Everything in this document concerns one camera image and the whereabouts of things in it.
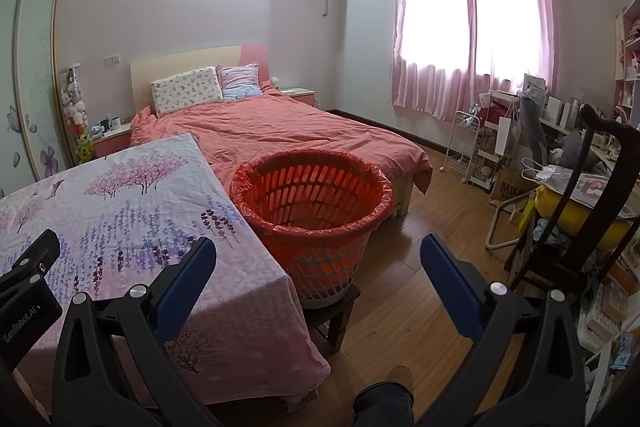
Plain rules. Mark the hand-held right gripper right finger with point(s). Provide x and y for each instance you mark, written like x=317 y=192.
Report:
x=450 y=284

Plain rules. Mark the white storage cart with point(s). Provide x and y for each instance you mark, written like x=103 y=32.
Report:
x=487 y=167

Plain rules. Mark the bed with pink duvet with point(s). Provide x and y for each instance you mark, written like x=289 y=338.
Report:
x=300 y=127

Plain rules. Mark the white paper bag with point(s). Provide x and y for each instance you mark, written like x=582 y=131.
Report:
x=506 y=137

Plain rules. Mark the brown cardboard box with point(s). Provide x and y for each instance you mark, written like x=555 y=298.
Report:
x=507 y=187

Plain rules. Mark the orange plastic basket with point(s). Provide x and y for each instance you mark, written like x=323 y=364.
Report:
x=320 y=272

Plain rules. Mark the beige pink bed headboard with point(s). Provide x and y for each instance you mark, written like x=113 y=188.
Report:
x=180 y=62

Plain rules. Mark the dark wooden chair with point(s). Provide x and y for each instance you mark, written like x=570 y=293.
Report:
x=575 y=227

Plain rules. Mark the pink striped pillow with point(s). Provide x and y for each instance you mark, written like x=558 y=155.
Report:
x=240 y=81

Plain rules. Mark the white wall switch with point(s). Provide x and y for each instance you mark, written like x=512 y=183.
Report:
x=113 y=60

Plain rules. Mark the floral tablecloth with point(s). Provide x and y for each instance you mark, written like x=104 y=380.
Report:
x=125 y=217

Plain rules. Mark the dark framed panel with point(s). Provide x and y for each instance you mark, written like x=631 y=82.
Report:
x=534 y=132

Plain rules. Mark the yellow green plush toy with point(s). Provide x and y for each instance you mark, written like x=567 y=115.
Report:
x=85 y=148

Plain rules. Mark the floral print pillow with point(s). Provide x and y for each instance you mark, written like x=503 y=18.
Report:
x=187 y=91

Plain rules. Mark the floral sliding door wardrobe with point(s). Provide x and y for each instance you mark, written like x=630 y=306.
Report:
x=30 y=57

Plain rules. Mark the yellow cushion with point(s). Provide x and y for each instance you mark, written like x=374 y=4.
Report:
x=575 y=214

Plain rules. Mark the pink white nightstand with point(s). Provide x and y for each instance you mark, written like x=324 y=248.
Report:
x=112 y=144
x=299 y=97

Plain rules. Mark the cream bed frame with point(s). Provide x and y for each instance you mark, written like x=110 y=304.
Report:
x=407 y=187

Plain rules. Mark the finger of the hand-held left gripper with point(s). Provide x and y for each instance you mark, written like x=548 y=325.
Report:
x=30 y=257

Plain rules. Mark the dark wooden stool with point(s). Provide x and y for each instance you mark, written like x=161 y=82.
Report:
x=337 y=312

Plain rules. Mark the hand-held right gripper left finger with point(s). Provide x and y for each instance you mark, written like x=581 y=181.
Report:
x=185 y=287

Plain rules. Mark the red box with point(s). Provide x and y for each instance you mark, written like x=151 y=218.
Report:
x=500 y=113

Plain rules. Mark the tan shoe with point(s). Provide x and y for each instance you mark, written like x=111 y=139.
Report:
x=401 y=376

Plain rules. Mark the pink curtain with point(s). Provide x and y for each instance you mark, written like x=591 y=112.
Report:
x=435 y=87

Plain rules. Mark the clear tube of plush toys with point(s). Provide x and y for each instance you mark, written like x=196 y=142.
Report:
x=72 y=97

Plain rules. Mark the person's leg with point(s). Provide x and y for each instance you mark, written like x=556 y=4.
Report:
x=382 y=407

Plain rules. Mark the pink white bookshelf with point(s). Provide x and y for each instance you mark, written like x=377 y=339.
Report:
x=627 y=47

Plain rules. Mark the white tube frame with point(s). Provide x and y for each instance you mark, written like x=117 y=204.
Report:
x=492 y=227

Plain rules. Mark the white mug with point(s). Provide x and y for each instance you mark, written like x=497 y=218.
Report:
x=114 y=123

